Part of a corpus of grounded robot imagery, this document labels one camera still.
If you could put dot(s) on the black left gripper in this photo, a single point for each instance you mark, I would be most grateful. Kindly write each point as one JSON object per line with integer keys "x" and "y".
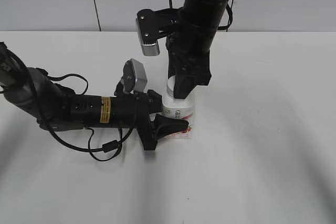
{"x": 132, "y": 111}

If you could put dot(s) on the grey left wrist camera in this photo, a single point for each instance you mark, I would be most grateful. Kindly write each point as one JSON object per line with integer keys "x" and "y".
{"x": 134, "y": 77}

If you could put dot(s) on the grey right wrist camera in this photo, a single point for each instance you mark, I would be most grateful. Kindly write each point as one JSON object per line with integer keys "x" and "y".
{"x": 154, "y": 25}

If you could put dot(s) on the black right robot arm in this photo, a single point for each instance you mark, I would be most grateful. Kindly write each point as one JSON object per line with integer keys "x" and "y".
{"x": 202, "y": 13}

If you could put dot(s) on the white strawberry yogurt bottle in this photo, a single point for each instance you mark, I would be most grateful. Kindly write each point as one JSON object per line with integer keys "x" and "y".
{"x": 179, "y": 109}

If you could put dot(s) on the white plastic bottle cap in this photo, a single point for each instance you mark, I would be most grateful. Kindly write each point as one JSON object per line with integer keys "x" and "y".
{"x": 170, "y": 89}

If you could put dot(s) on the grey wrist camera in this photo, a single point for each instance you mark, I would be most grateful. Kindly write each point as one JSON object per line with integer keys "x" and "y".
{"x": 134, "y": 77}
{"x": 154, "y": 25}

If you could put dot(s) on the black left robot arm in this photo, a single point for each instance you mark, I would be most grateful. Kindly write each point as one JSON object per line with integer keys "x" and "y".
{"x": 58, "y": 108}

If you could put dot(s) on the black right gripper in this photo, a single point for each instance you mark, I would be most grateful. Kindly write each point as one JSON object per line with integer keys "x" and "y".
{"x": 188, "y": 46}

